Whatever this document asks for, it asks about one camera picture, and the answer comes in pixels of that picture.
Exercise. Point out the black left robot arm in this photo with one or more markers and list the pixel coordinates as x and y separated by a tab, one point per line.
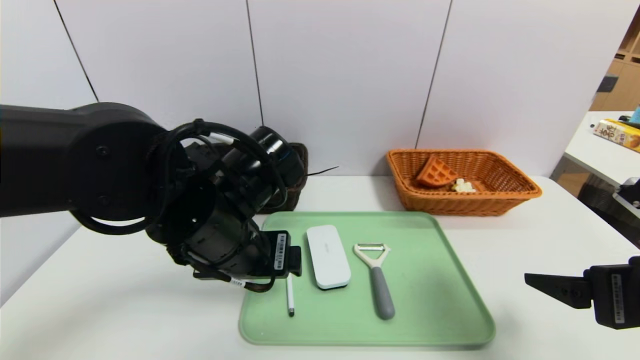
100	160

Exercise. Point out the dark brown wicker basket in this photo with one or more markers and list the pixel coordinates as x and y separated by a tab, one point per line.
296	200

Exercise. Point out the orange wicker basket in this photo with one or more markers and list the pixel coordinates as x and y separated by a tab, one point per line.
450	202

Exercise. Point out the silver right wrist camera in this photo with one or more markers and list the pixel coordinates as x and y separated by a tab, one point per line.
630	197

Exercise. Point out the white rectangular case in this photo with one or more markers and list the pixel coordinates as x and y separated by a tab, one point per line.
328	257

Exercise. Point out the white stylus pen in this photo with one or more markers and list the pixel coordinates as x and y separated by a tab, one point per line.
290	300

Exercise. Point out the dark grey small box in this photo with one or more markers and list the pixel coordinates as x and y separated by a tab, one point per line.
608	83

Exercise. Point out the teal small container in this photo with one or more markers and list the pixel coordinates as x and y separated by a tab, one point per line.
636	114

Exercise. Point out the yellow snack box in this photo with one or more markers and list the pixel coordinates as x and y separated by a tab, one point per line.
617	132

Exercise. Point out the white toy popcorn piece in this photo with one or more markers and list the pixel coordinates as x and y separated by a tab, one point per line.
463	186

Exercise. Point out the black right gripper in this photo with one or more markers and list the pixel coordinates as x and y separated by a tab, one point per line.
616	295

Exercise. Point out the white side table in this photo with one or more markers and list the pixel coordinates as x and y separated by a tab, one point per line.
600	155

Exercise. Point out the orange toy waffle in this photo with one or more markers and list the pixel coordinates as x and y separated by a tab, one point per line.
436	172

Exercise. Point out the light green plastic tray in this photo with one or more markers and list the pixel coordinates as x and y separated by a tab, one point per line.
435	310

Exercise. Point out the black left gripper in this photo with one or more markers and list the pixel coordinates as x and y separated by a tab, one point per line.
280	252

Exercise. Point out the wooden shelf unit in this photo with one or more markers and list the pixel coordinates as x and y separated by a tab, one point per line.
625	70

